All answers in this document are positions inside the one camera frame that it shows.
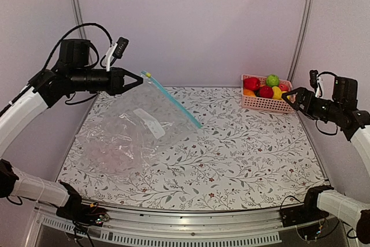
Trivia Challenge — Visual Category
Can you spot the orange toy fruit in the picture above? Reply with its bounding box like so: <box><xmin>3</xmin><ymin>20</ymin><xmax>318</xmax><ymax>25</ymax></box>
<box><xmin>243</xmin><ymin>89</ymin><xmax>256</xmax><ymax>97</ymax></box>

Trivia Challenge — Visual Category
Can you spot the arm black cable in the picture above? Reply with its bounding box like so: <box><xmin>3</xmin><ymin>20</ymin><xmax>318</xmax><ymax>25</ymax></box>
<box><xmin>43</xmin><ymin>23</ymin><xmax>113</xmax><ymax>70</ymax></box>
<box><xmin>316</xmin><ymin>71</ymin><xmax>338</xmax><ymax>86</ymax></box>

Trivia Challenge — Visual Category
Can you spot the green toy apple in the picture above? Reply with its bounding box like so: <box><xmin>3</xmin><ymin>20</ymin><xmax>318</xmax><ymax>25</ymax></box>
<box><xmin>265</xmin><ymin>74</ymin><xmax>280</xmax><ymax>87</ymax></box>

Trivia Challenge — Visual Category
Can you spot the aluminium table front rail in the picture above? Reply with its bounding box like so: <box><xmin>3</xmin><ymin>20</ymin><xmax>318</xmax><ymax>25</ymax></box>
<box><xmin>24</xmin><ymin>194</ymin><xmax>359</xmax><ymax>247</ymax></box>

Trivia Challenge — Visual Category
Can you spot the pink toy peach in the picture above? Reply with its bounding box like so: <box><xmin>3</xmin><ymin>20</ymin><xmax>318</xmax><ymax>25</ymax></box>
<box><xmin>279</xmin><ymin>83</ymin><xmax>290</xmax><ymax>92</ymax></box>

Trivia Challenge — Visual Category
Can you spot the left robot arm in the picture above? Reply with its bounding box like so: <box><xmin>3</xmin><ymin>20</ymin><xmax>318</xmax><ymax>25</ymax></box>
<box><xmin>1</xmin><ymin>37</ymin><xmax>143</xmax><ymax>220</ymax></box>

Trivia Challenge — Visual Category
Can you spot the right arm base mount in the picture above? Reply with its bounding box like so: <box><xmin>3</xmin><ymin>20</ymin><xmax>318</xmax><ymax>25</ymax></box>
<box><xmin>279</xmin><ymin>185</ymin><xmax>333</xmax><ymax>227</ymax></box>

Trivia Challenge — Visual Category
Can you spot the red toy pomegranate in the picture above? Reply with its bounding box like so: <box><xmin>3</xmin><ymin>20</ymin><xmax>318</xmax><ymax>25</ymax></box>
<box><xmin>258</xmin><ymin>85</ymin><xmax>274</xmax><ymax>99</ymax></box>

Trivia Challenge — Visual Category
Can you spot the aluminium wall post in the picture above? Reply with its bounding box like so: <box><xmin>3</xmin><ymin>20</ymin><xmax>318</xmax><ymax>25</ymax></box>
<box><xmin>287</xmin><ymin>0</ymin><xmax>313</xmax><ymax>83</ymax></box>
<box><xmin>65</xmin><ymin>0</ymin><xmax>87</xmax><ymax>39</ymax></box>

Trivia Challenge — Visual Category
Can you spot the right aluminium wall post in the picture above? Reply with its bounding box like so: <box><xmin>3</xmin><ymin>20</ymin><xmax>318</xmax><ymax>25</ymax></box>
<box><xmin>287</xmin><ymin>0</ymin><xmax>313</xmax><ymax>83</ymax></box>

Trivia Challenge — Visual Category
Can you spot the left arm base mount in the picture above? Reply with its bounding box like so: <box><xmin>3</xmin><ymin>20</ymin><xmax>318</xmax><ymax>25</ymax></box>
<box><xmin>56</xmin><ymin>182</ymin><xmax>110</xmax><ymax>227</ymax></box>

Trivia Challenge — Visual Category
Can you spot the left aluminium wall post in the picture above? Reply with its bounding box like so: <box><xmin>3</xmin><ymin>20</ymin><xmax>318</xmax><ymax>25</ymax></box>
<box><xmin>65</xmin><ymin>0</ymin><xmax>87</xmax><ymax>39</ymax></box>

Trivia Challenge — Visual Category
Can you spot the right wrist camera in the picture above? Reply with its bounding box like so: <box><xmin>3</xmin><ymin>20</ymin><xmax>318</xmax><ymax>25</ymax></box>
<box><xmin>309</xmin><ymin>70</ymin><xmax>323</xmax><ymax>98</ymax></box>

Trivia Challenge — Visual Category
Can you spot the yellow toy lemon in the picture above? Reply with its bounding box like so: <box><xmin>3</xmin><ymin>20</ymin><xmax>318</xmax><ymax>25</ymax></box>
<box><xmin>272</xmin><ymin>86</ymin><xmax>282</xmax><ymax>100</ymax></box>

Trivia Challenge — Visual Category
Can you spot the pink plastic basket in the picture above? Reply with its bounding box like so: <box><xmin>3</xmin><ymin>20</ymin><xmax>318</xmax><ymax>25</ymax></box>
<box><xmin>240</xmin><ymin>74</ymin><xmax>294</xmax><ymax>113</ymax></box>

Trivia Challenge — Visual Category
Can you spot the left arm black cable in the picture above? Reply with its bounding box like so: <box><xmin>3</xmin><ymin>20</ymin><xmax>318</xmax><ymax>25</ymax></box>
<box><xmin>43</xmin><ymin>23</ymin><xmax>113</xmax><ymax>70</ymax></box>

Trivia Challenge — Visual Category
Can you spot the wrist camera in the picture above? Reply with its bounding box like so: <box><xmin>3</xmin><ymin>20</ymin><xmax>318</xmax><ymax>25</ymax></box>
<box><xmin>309</xmin><ymin>70</ymin><xmax>323</xmax><ymax>98</ymax></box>
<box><xmin>105</xmin><ymin>37</ymin><xmax>129</xmax><ymax>72</ymax></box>

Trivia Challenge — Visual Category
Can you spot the red toy bell pepper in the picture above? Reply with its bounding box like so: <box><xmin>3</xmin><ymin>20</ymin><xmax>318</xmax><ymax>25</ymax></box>
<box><xmin>243</xmin><ymin>77</ymin><xmax>261</xmax><ymax>91</ymax></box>

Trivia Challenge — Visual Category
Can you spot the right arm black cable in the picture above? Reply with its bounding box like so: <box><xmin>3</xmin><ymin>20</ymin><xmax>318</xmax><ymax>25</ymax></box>
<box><xmin>316</xmin><ymin>71</ymin><xmax>338</xmax><ymax>86</ymax></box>

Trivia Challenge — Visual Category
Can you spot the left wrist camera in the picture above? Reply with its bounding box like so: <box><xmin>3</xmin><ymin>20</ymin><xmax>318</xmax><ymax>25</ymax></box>
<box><xmin>105</xmin><ymin>37</ymin><xmax>129</xmax><ymax>72</ymax></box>

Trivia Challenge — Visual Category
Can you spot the floral tablecloth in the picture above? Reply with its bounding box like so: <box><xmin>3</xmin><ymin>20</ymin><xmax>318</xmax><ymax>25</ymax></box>
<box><xmin>58</xmin><ymin>87</ymin><xmax>328</xmax><ymax>211</ymax></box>

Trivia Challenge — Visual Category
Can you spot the clear zip top bag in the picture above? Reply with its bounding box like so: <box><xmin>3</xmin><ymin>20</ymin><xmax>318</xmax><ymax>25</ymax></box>
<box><xmin>76</xmin><ymin>71</ymin><xmax>201</xmax><ymax>180</ymax></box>

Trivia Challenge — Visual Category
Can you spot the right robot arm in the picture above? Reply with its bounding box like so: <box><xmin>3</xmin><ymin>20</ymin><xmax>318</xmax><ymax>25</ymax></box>
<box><xmin>282</xmin><ymin>76</ymin><xmax>369</xmax><ymax>244</ymax></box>

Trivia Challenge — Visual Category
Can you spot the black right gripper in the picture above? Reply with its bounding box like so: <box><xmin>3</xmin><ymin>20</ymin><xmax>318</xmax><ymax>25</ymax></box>
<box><xmin>282</xmin><ymin>87</ymin><xmax>343</xmax><ymax>123</ymax></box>

